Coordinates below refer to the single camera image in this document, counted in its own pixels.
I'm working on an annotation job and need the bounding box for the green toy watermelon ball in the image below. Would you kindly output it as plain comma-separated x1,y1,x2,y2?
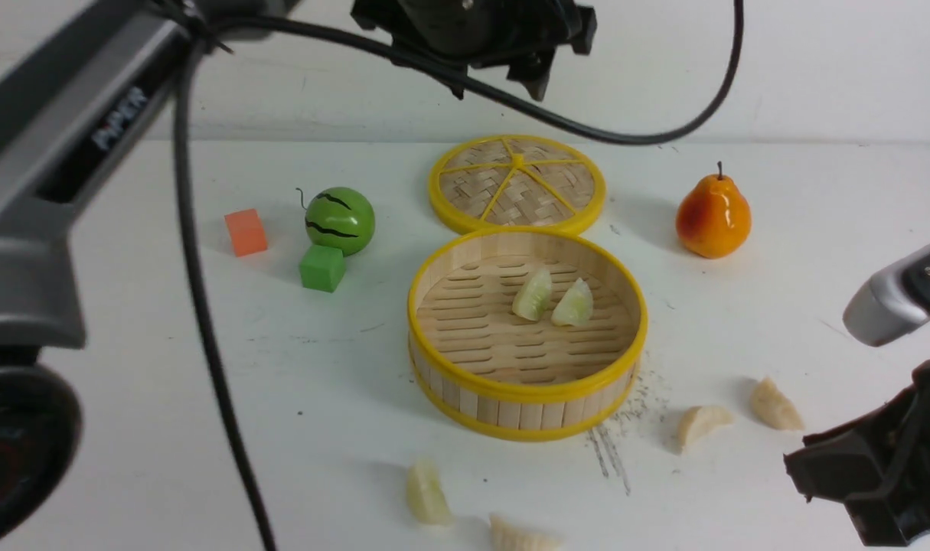
296,186,376,256

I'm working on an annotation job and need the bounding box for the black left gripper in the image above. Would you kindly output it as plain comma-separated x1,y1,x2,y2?
351,1,597,102

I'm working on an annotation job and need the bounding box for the orange toy pear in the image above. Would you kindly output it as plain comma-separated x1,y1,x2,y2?
675,161,752,260

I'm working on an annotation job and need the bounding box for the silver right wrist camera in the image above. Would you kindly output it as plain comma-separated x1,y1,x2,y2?
843,244,930,347

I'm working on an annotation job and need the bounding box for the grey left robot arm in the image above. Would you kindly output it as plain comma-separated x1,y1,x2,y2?
0,1,301,550

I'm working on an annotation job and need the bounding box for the woven bamboo steamer lid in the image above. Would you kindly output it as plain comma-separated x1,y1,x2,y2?
427,135,607,234

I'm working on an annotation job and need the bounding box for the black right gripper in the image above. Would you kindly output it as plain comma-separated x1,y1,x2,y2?
784,360,930,547

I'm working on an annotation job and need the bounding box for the green dumpling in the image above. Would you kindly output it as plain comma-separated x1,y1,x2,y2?
550,278,594,327
511,266,553,321
406,459,455,527

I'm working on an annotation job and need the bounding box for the green cube block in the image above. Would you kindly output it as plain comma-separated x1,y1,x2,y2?
298,244,346,293

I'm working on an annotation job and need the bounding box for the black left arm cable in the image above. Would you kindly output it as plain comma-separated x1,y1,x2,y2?
147,0,745,551

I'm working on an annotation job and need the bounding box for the white dumpling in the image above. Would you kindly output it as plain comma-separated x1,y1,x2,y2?
749,377,805,432
489,514,565,550
676,405,735,453

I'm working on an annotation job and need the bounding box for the orange cube block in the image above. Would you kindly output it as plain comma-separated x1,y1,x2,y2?
224,209,269,257

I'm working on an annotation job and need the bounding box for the bamboo steamer tray yellow rim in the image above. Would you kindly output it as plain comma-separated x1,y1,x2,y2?
406,227,649,442

